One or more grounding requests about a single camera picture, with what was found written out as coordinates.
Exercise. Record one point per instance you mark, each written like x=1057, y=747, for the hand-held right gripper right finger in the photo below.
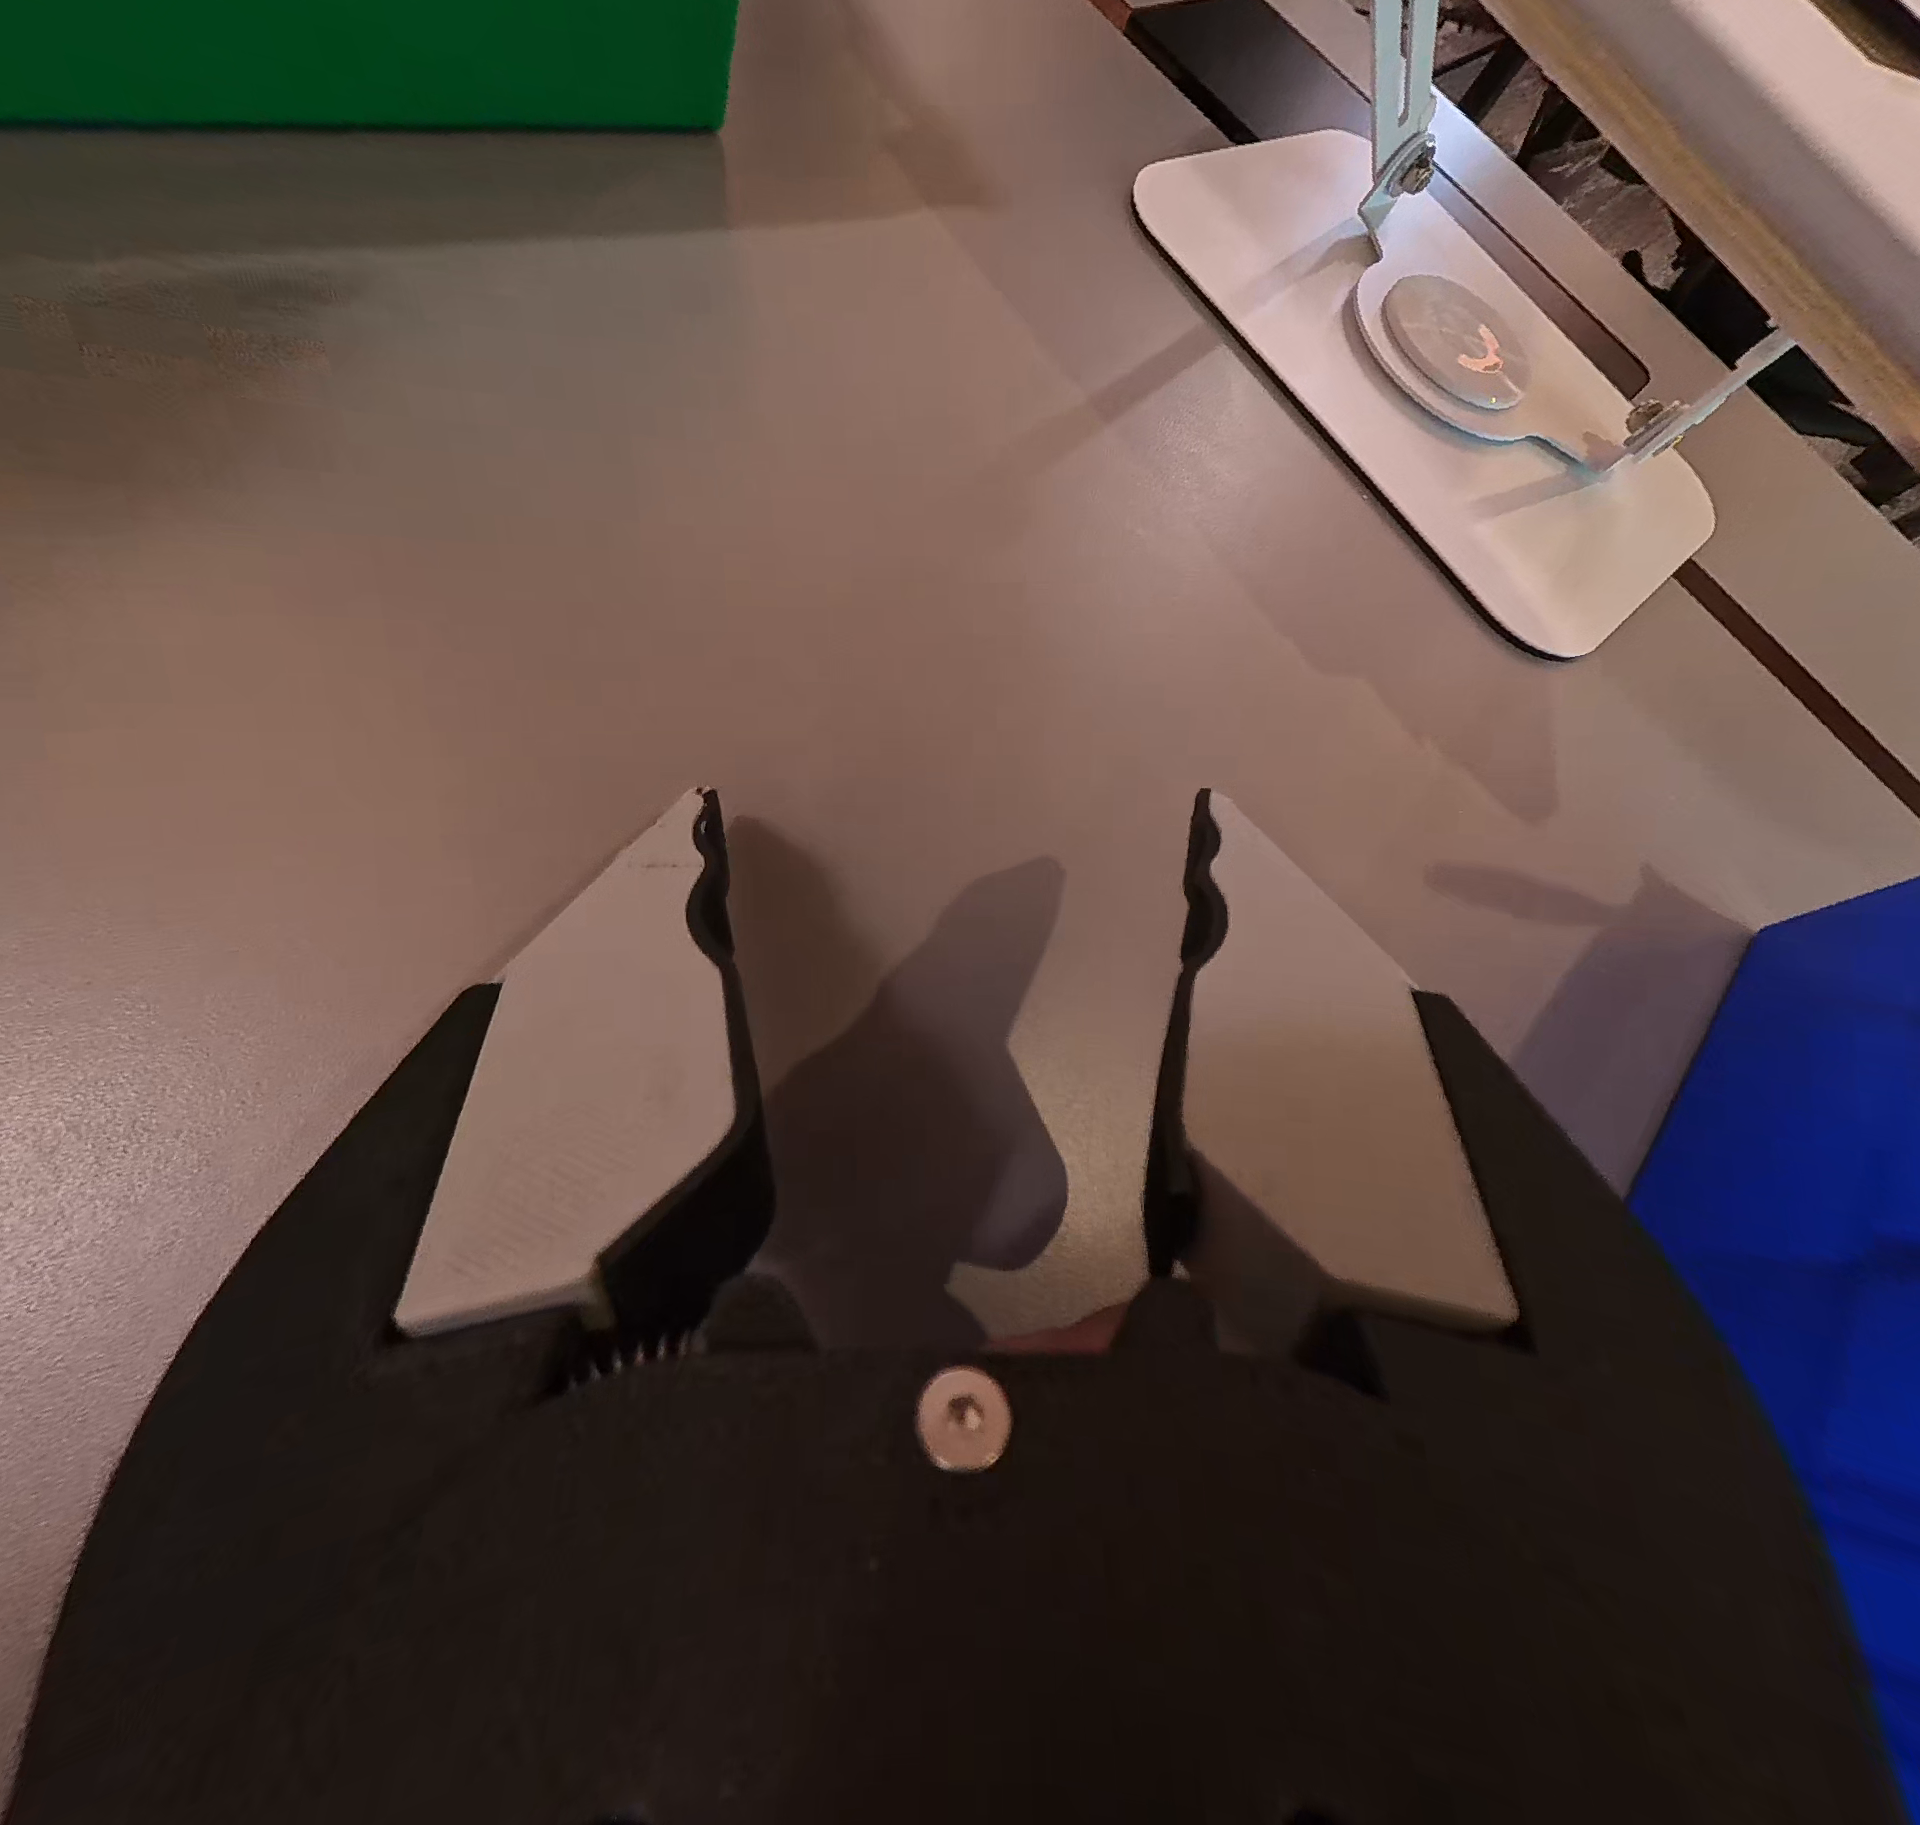
x=1336, y=1105

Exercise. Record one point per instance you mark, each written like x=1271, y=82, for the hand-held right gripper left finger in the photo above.
x=584, y=1105

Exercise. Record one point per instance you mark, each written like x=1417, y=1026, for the blue plastic bin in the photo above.
x=1803, y=1181

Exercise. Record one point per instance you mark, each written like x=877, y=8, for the green plastic bin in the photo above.
x=378, y=11

